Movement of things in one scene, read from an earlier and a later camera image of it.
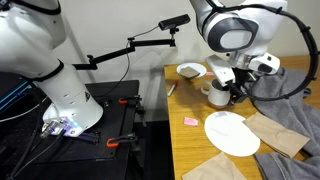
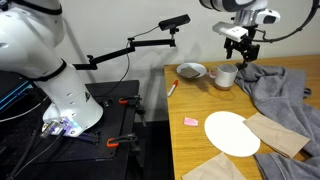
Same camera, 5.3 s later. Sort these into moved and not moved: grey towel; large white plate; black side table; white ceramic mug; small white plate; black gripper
Moved: white ceramic mug; black gripper
Not moved: black side table; grey towel; small white plate; large white plate
